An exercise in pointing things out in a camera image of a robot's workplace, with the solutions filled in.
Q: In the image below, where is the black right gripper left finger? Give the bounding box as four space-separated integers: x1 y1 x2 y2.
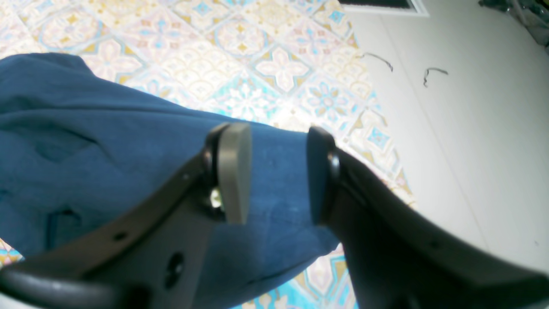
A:
1 123 252 309

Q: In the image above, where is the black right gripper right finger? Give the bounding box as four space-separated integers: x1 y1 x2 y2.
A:
306 127 549 309

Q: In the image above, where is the dark blue t-shirt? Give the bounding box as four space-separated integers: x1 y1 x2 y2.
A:
0 53 339 309

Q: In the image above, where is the patterned tablecloth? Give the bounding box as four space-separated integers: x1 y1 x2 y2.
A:
0 0 416 309

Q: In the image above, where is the white floor vent box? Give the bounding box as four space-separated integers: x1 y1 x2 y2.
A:
339 0 430 18

